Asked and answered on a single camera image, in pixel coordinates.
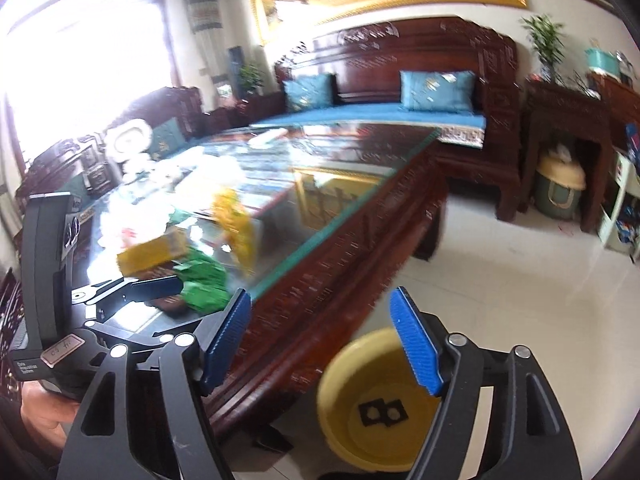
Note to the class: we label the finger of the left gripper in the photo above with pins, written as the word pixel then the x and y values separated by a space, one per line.
pixel 114 295

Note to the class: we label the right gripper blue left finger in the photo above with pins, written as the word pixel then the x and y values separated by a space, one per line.
pixel 219 336

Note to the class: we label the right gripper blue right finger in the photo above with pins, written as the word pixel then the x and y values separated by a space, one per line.
pixel 419 345

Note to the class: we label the green paper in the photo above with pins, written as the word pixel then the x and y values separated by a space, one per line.
pixel 204 282

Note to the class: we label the yellow milk carton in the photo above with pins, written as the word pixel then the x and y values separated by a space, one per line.
pixel 172 245

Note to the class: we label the black foam piece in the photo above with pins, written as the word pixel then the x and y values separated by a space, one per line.
pixel 380 412

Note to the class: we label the white red plastic bag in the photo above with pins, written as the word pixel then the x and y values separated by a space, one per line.
pixel 132 213

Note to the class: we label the yellow plastic trash basin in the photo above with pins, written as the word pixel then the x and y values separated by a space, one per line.
pixel 371 367

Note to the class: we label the person left hand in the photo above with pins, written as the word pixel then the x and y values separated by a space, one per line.
pixel 44 414

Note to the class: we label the wooden armchair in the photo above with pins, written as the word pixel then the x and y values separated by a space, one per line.
pixel 87 154

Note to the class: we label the white toy robot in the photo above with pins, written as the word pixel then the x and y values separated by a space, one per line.
pixel 127 146

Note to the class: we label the wooden coffee table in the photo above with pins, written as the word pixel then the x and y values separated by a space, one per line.
pixel 336 210

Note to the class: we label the white small shelf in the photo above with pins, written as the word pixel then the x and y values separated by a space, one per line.
pixel 619 224

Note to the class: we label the corner potted plant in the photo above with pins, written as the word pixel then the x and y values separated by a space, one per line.
pixel 251 79

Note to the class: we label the left blue sofa cushion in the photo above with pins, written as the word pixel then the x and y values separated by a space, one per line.
pixel 309 93

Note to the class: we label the blue sofa cushion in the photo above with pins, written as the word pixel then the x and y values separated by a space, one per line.
pixel 447 92
pixel 309 93

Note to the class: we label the right blue sofa cushion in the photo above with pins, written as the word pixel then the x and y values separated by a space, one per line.
pixel 447 92

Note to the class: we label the long wooden sofa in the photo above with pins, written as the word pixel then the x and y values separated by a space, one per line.
pixel 366 61

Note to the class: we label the wooden side cabinet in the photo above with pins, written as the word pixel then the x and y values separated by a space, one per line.
pixel 594 128

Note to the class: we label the potted bamboo plant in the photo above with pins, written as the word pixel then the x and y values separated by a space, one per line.
pixel 546 38

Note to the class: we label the teal pot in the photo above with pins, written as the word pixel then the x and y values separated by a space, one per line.
pixel 602 62

